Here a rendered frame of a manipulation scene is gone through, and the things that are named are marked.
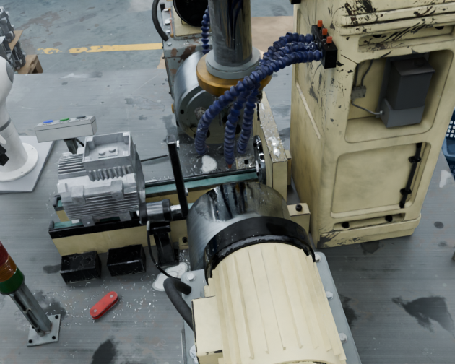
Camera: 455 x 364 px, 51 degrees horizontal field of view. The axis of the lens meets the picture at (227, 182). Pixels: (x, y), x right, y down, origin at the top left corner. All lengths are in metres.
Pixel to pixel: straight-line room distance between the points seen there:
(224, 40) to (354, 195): 0.53
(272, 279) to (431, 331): 0.71
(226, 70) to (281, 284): 0.56
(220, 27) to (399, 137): 0.48
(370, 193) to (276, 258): 0.63
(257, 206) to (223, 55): 0.34
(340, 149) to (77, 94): 1.33
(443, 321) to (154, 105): 1.30
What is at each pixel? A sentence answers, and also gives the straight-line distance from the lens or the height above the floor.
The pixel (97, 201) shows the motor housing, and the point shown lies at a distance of 1.30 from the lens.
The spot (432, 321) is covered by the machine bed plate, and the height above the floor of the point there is 0.80.
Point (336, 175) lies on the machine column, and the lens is 1.22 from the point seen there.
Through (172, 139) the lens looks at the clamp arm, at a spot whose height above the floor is 1.25.
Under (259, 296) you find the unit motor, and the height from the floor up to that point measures 1.35.
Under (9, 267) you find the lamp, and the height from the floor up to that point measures 1.10.
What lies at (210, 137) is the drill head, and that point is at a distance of 1.54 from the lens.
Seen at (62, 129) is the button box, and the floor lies 1.06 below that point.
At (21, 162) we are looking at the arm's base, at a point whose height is 0.84.
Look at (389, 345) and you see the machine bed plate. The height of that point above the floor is 0.80.
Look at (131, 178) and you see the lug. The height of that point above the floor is 1.08.
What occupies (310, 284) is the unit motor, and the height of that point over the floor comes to 1.34.
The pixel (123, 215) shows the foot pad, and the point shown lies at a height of 0.98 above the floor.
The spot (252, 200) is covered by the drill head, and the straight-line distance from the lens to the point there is 1.05.
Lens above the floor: 1.93
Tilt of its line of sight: 45 degrees down
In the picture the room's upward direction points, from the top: 6 degrees counter-clockwise
